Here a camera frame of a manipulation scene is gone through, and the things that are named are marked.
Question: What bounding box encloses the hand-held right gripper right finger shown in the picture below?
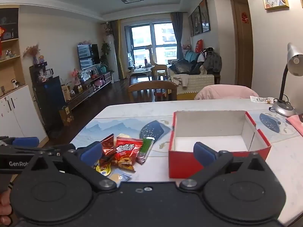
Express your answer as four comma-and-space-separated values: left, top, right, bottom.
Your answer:
179, 142, 273, 191

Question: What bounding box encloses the small wooden armchair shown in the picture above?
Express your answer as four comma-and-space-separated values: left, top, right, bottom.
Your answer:
145, 45, 167, 79

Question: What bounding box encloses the person's left hand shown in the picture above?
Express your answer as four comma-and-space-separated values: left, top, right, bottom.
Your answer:
0, 190, 13, 226

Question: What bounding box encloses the wooden door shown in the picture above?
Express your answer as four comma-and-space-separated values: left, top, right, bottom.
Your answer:
228, 0, 254, 89

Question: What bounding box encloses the red chips packet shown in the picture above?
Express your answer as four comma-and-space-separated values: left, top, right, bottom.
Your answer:
111, 137, 144, 172

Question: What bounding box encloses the red cardboard box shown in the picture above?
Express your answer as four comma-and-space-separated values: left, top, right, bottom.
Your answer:
169, 110, 272, 179

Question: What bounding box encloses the green potted plant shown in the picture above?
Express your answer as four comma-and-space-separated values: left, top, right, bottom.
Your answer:
101, 41, 112, 72

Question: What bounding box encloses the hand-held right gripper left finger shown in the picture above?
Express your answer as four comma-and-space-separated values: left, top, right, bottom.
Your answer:
22, 141, 117, 192

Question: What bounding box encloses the white standing air conditioner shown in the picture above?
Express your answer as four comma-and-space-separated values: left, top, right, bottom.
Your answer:
105, 35, 119, 83

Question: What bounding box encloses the dark red snack packet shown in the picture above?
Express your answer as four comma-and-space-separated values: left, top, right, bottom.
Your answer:
99, 134, 116, 168

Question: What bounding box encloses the wooden coffee table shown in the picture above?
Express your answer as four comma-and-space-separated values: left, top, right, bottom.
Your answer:
129, 66, 157, 81

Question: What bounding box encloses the silver desk lamp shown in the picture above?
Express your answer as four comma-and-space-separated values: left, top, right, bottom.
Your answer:
269, 43, 303, 117

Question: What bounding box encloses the pink cloth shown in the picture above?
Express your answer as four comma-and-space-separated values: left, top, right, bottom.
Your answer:
285, 114, 303, 136
194, 84, 259, 100

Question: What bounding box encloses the low television cabinet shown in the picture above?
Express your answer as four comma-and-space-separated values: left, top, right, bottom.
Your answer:
69, 71, 112, 110

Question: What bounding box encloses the yellow cartoon jelly packet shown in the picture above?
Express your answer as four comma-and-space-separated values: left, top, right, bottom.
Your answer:
95, 159, 113, 176

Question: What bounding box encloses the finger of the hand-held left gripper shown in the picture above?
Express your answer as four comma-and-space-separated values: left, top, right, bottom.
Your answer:
0, 144, 76, 158
0, 136, 39, 147

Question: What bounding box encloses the dried flower bunch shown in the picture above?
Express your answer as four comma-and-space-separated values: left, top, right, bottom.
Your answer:
23, 44, 41, 64

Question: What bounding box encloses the grey jacket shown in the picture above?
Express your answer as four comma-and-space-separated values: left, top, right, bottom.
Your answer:
202, 48, 222, 72

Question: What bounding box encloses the green snack packet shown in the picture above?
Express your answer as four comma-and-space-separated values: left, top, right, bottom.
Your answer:
136, 137, 154, 165

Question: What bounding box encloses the printed mountain table mat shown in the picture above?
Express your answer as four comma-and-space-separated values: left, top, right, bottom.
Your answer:
78, 110, 303, 148

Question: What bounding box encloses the black cabinet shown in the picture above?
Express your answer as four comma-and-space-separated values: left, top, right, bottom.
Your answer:
30, 63, 69, 133

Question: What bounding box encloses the brown paper bag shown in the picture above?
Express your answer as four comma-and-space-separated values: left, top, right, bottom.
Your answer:
59, 106, 74, 126

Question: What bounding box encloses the sofa with cream cover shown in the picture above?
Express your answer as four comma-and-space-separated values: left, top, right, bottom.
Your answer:
168, 51, 222, 100

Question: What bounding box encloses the wooden dining chair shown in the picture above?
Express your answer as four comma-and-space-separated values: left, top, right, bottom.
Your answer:
128, 80, 178, 103

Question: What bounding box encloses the large window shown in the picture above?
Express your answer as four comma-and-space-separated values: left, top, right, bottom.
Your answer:
125, 21, 178, 72

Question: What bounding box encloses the wooden wall shelf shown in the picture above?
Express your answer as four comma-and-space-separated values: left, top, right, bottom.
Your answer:
0, 5, 26, 97

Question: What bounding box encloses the flat screen television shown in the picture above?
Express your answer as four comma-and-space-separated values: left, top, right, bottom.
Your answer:
77, 44, 100, 70

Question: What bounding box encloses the white cabinet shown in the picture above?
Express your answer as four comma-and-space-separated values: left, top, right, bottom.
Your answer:
0, 84, 48, 145

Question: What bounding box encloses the small tan paper bag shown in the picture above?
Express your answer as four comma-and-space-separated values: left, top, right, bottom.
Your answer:
62, 85, 71, 101

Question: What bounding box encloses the printed paper leaflet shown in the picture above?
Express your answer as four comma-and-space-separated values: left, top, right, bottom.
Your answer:
250, 96, 276, 104

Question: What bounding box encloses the yellow and grey curtain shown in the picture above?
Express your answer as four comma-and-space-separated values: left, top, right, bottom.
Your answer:
110, 20, 128, 79

